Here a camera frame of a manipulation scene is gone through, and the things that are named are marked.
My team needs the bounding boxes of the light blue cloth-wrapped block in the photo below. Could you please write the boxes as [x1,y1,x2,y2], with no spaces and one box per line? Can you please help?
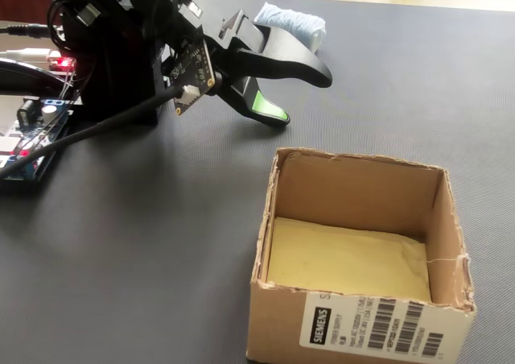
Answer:
[253,1,327,55]

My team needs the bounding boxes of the open cardboard box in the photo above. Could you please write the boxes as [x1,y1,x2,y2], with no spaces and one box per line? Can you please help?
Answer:
[245,146,478,364]

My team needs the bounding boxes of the black camera cable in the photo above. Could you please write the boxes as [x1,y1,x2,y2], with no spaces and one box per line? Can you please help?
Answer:
[0,84,186,180]

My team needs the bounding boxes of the small board with red LED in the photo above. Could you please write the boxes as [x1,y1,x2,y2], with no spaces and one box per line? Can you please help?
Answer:
[46,56,77,73]

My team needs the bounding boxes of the black power plug cable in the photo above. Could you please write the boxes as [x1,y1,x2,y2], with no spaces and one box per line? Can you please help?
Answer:
[0,23,54,39]

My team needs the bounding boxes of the black camera circuit board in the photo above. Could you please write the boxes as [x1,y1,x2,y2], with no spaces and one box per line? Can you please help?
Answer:
[160,39,225,118]

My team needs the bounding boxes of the blue controller board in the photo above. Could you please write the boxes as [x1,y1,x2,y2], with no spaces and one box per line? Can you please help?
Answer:
[0,96,77,184]

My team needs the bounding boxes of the dark grey table mat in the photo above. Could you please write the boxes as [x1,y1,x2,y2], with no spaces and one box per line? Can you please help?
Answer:
[0,0,515,364]

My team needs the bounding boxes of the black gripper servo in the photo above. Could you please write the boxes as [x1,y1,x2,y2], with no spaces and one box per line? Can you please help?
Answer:
[148,0,333,128]

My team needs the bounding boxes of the black looped cable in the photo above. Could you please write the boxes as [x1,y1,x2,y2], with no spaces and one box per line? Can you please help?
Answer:
[0,56,78,99]

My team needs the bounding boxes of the yellow paper box liner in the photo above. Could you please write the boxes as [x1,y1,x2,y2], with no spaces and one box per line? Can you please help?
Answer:
[267,217,432,303]

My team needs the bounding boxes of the white USB cable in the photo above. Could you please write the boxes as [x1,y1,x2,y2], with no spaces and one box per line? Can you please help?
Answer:
[0,47,54,60]

